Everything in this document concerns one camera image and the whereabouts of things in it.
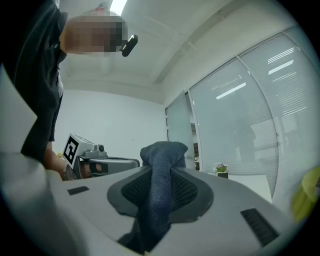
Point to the dark blue cloth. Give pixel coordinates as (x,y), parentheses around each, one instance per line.
(160,180)

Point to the ceiling light strip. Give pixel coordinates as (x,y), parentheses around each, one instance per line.
(118,5)

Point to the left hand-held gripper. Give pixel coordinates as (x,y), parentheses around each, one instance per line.
(86,156)

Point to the glass partition with blinds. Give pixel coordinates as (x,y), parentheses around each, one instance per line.
(250,120)

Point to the black head-worn camera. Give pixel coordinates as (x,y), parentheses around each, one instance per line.
(129,45)

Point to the yellow-green object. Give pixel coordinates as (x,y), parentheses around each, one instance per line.
(306,195)

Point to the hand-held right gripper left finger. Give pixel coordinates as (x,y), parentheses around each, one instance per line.
(130,191)

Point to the small potted flower plant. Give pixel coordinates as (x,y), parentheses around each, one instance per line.
(221,167)

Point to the frosted glass door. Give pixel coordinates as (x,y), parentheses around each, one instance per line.
(178,125)

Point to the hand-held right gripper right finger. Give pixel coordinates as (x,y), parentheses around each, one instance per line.
(190,193)

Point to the person's left forearm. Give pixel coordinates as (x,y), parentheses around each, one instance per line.
(53,162)

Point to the person's head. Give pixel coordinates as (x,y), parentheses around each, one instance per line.
(95,35)

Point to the person's dark shirt torso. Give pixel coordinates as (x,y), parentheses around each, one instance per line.
(37,75)

